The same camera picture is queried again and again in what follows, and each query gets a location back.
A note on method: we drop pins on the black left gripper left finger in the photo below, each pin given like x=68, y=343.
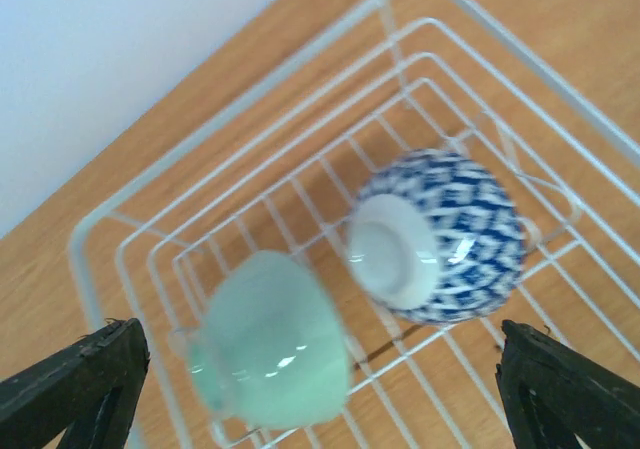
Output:
x=86, y=393

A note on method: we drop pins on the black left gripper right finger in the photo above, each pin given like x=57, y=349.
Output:
x=554, y=397

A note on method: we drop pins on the celadon green ceramic bowl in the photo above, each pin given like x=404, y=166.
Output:
x=270, y=348

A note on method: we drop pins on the red patterned bowl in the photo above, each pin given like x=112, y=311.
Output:
x=434, y=238

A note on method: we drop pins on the white wire dish rack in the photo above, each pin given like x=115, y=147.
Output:
x=327, y=261

